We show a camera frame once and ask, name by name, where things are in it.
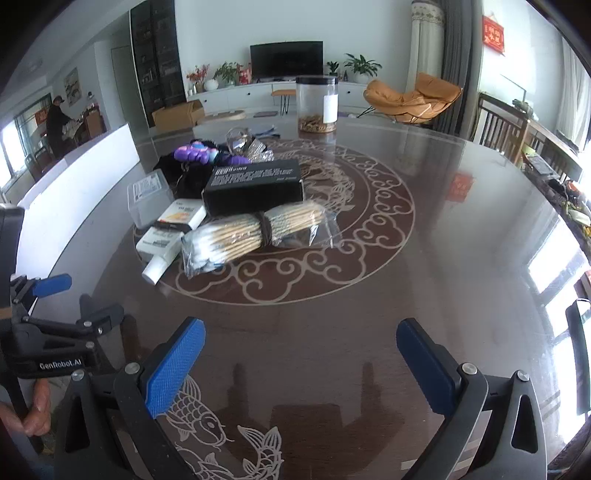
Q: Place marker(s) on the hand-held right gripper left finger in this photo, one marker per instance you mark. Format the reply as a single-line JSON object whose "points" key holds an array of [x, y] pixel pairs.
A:
{"points": [[175, 364]]}

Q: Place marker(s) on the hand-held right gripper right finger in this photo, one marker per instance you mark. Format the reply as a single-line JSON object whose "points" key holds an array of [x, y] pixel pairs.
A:
{"points": [[425, 369]]}

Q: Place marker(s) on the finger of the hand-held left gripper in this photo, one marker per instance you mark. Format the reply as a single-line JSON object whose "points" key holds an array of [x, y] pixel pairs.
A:
{"points": [[99, 323], [51, 284]]}

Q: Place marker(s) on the white squeeze tube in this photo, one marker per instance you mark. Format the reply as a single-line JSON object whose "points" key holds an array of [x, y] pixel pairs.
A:
{"points": [[159, 249]]}

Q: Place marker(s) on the clear plastic box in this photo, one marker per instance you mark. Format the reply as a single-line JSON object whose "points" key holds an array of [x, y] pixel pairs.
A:
{"points": [[145, 194]]}

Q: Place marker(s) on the cotton swab packs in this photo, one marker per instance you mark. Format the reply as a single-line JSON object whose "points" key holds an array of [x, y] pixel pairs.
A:
{"points": [[231, 240]]}

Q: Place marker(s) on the white and yellow box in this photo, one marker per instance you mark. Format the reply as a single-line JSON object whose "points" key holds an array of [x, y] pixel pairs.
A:
{"points": [[182, 213]]}

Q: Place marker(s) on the black knitted cloth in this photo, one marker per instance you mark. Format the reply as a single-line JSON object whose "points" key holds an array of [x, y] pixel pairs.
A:
{"points": [[184, 177]]}

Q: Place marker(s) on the black cardboard box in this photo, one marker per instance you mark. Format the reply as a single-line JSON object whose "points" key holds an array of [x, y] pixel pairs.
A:
{"points": [[254, 189]]}

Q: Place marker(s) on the purple toy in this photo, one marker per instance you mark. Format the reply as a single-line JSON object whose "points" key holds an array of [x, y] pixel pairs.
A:
{"points": [[194, 153]]}

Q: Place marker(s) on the silver sequin pouch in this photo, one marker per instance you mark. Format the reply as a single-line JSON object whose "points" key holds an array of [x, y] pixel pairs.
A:
{"points": [[259, 151]]}

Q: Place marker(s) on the clear safety glasses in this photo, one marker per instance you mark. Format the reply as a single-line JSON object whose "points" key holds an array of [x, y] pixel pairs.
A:
{"points": [[238, 138]]}

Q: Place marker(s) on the person's left hand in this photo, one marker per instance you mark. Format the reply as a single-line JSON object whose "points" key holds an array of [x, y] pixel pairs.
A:
{"points": [[34, 408]]}

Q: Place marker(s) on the white board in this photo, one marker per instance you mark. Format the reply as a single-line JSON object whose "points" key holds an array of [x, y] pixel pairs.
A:
{"points": [[83, 194]]}

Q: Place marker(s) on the black chair back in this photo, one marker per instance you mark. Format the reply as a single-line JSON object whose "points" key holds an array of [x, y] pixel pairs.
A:
{"points": [[579, 327]]}

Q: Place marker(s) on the brown cardboard box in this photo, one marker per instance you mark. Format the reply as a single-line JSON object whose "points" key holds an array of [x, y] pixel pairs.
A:
{"points": [[178, 115]]}

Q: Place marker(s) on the black display cabinet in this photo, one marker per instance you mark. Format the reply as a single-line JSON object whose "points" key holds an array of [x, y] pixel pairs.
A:
{"points": [[154, 60]]}

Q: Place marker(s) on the red flowers in vase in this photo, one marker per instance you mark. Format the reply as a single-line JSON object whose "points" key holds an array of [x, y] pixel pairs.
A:
{"points": [[197, 76]]}

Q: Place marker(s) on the dark wooden chair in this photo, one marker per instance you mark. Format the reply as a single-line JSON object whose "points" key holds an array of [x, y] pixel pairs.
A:
{"points": [[503, 124], [549, 147]]}

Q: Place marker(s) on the round white vase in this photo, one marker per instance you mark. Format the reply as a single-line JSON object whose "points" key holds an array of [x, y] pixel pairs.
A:
{"points": [[211, 85]]}

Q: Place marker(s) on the white television cabinet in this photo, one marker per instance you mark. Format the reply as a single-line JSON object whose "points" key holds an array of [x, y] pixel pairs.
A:
{"points": [[231, 94]]}

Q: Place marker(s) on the orange lounge chair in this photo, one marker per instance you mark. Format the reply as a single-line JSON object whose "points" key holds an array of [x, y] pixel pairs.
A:
{"points": [[411, 99]]}

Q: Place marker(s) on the bushy green potted plant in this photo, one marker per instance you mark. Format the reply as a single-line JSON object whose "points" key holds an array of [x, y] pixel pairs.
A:
{"points": [[226, 73]]}

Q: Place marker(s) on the green bundle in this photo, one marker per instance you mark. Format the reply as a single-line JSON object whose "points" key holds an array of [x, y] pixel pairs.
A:
{"points": [[524, 105]]}

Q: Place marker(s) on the red gift box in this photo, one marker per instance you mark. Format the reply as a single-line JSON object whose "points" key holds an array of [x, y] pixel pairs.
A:
{"points": [[244, 74]]}

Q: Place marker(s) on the clear jar with black lid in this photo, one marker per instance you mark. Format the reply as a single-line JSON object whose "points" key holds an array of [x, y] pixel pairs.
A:
{"points": [[314, 106]]}

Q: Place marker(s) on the wooden stool with black legs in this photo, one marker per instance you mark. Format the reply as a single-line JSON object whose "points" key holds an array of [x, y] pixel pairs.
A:
{"points": [[282, 92]]}

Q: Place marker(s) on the large green potted plant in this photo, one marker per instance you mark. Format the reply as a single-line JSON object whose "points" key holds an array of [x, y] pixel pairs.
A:
{"points": [[362, 64]]}

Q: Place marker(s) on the small potted plant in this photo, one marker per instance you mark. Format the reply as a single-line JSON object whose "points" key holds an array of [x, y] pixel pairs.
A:
{"points": [[333, 68]]}

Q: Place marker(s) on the grey curtain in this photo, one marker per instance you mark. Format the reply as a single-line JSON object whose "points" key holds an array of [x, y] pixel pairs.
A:
{"points": [[459, 55]]}

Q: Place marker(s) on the black television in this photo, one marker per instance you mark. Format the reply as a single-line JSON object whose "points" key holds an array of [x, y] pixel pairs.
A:
{"points": [[286, 57]]}

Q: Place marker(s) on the white curtain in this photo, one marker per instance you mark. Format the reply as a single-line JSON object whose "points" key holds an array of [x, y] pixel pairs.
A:
{"points": [[427, 41]]}

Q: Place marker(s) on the framed wall picture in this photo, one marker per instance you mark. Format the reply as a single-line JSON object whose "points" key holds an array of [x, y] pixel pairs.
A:
{"points": [[72, 85]]}

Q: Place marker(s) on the red wall decoration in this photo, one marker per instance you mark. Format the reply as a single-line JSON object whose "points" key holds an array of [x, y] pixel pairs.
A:
{"points": [[493, 32]]}

